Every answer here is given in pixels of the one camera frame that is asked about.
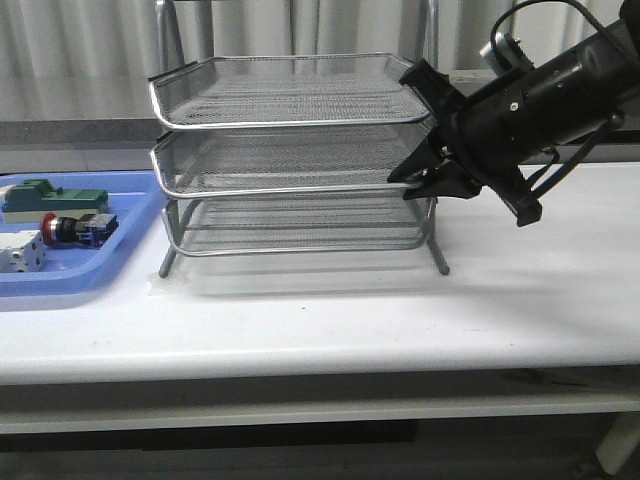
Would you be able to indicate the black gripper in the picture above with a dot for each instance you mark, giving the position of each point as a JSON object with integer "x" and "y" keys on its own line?
{"x": 479, "y": 140}

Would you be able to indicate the silver mesh tray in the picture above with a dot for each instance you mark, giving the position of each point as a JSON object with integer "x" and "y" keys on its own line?
{"x": 298, "y": 223}
{"x": 286, "y": 91}
{"x": 254, "y": 161}

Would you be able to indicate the red emergency stop button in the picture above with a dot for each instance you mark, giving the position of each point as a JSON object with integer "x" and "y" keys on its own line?
{"x": 89, "y": 230}

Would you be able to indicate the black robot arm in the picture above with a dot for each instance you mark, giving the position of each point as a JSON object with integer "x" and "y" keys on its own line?
{"x": 594, "y": 89}

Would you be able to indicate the blue plastic tray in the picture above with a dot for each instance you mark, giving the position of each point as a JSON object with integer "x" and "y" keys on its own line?
{"x": 136, "y": 199}

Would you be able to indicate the white table leg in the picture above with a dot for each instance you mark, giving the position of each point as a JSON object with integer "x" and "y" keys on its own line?
{"x": 619, "y": 443}

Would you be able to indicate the green terminal block component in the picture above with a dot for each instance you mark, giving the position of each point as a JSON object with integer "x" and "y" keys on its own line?
{"x": 30, "y": 200}

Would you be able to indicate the white circuit breaker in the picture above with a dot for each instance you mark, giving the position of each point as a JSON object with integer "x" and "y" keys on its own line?
{"x": 22, "y": 251}

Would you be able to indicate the dark granite counter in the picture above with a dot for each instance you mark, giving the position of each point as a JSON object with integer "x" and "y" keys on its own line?
{"x": 84, "y": 112}

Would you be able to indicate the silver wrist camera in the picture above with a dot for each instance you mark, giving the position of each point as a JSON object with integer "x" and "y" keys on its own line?
{"x": 506, "y": 55}

